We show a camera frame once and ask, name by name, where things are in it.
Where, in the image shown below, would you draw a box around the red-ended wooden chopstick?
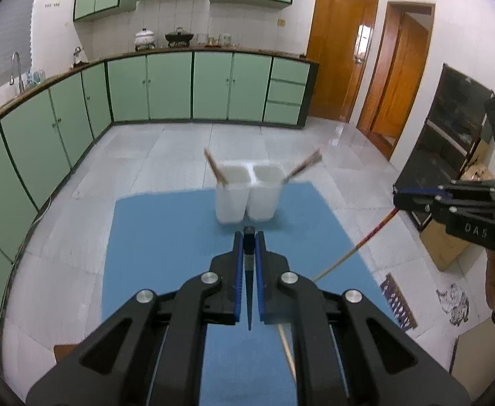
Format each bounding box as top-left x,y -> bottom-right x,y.
312,206 -> 400,283

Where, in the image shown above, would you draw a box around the white double utensil holder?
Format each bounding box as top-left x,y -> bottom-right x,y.
214,161 -> 283,225

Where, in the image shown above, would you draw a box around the open wooden door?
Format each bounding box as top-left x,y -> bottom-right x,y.
356,1 -> 436,160

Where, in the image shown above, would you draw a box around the brown wooden furniture piece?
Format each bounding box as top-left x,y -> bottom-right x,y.
54,344 -> 79,364

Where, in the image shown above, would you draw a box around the black wok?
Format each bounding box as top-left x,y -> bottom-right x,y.
165,27 -> 194,48

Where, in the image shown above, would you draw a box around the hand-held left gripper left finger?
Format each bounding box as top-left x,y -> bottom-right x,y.
26,232 -> 245,406

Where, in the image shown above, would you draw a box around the patterned cloth on floor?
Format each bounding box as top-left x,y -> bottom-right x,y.
435,283 -> 470,326

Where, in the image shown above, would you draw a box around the white lidded pot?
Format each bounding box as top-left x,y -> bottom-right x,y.
134,27 -> 155,51

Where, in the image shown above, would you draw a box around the flat cardboard sheet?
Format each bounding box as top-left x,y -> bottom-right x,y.
467,137 -> 492,180

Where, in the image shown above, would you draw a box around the closed wooden door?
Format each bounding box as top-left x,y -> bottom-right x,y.
306,0 -> 379,124

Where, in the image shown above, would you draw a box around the steel faucet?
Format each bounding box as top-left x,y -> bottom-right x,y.
10,52 -> 25,94

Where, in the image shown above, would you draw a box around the green base kitchen cabinets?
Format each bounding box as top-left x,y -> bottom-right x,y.
0,48 -> 319,347

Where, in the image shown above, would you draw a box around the blue tablecloth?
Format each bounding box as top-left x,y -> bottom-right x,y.
101,182 -> 400,406

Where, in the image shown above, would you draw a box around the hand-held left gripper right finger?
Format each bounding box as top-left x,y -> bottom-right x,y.
255,232 -> 470,406

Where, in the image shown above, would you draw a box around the brown wooden chopstick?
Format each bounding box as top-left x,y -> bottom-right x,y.
207,148 -> 230,186
282,153 -> 322,184
283,156 -> 323,185
277,325 -> 297,383
281,150 -> 321,184
204,149 -> 227,186

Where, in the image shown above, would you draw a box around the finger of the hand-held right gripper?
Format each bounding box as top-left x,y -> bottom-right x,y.
393,195 -> 495,223
400,180 -> 495,199

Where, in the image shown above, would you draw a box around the black glass-front cabinet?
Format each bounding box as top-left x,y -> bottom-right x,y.
393,63 -> 495,231

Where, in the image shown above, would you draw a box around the tall cardboard box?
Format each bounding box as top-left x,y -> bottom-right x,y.
419,165 -> 495,272

